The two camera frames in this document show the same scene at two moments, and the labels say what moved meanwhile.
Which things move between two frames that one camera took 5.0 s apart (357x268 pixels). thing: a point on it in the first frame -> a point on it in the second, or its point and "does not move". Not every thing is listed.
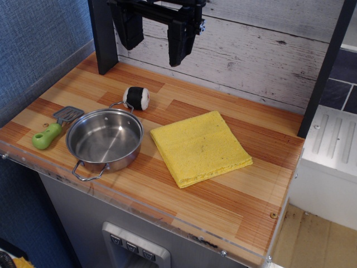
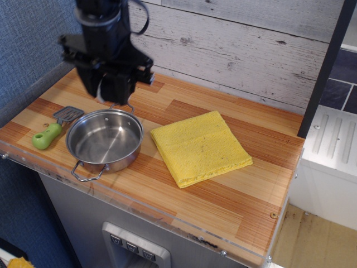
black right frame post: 319,90 does not move
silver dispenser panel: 125,249 does not move
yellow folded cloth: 199,149 does not move
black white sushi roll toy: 139,97 -> 102,93
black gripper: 129,25 -> 108,47
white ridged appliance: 327,184 does not move
